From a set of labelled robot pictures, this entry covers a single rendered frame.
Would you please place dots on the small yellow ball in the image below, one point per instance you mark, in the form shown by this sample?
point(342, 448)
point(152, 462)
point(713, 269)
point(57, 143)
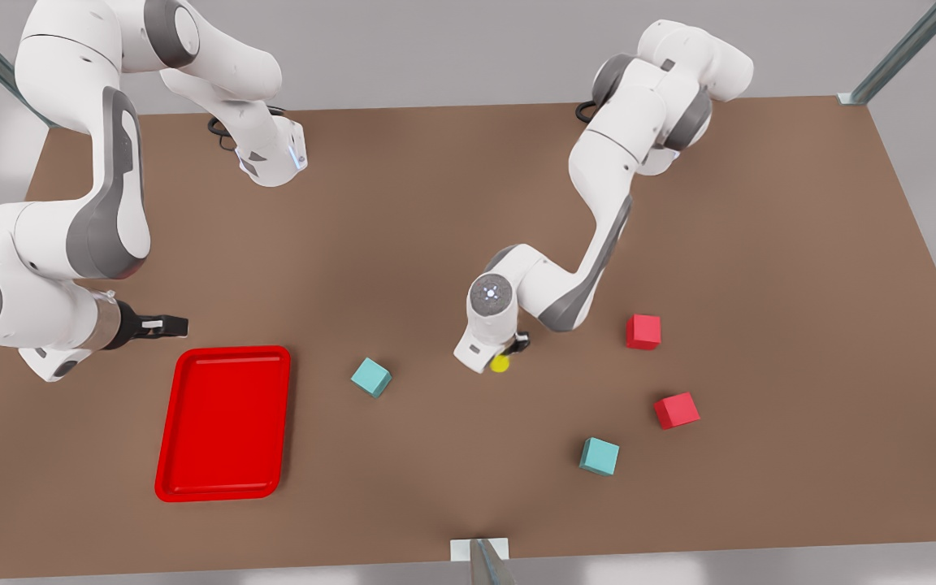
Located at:
point(500, 365)

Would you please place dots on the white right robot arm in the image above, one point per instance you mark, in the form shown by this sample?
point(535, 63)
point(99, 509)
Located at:
point(102, 219)

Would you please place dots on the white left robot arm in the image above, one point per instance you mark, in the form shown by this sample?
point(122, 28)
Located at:
point(606, 171)

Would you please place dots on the red cube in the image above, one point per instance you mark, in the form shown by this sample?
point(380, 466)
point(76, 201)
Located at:
point(644, 332)
point(677, 411)

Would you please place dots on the red plastic tray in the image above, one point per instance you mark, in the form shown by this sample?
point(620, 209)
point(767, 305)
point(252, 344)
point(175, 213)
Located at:
point(224, 422)

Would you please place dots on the teal cube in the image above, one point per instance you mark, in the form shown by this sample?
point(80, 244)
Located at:
point(371, 378)
point(600, 457)

